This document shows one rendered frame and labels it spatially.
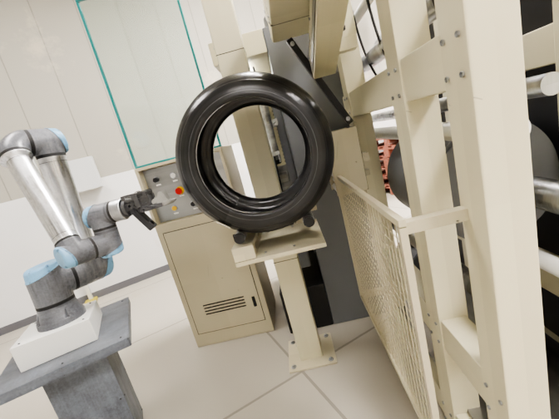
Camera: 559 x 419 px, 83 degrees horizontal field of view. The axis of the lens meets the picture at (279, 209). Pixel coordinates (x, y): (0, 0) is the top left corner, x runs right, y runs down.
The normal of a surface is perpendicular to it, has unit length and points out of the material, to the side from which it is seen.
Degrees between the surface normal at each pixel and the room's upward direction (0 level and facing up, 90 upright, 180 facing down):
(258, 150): 90
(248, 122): 90
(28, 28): 90
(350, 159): 90
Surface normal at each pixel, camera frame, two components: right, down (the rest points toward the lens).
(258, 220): 0.00, 0.40
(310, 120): 0.14, 0.13
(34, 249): 0.43, 0.09
